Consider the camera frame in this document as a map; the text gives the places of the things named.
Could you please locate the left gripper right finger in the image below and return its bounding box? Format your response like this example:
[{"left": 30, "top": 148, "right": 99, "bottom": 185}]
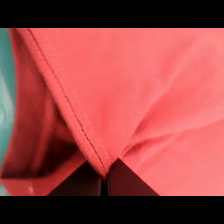
[{"left": 106, "top": 157, "right": 160, "bottom": 197}]

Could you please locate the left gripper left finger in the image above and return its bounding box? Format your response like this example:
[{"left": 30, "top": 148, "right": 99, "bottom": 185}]
[{"left": 48, "top": 160, "right": 103, "bottom": 197}]

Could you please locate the red T-shirt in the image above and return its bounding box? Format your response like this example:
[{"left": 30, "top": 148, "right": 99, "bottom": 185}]
[{"left": 0, "top": 27, "right": 224, "bottom": 197}]

